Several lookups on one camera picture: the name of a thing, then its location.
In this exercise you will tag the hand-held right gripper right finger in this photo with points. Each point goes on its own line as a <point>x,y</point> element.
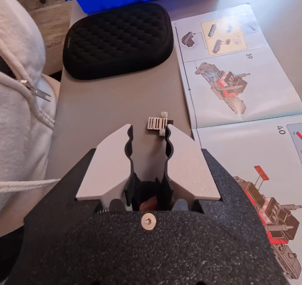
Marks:
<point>193,171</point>

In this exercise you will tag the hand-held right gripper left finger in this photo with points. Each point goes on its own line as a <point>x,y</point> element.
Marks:
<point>106,171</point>

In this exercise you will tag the small pale grey lego piece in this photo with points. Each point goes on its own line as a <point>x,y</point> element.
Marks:
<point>162,133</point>

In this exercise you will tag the open lego instruction booklet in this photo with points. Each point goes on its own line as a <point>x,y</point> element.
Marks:
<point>247,136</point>

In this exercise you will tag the person's right hand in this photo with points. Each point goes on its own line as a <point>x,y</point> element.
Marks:
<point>148,204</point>

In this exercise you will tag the black quilted case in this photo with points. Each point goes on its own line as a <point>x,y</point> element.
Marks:
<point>118,39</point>

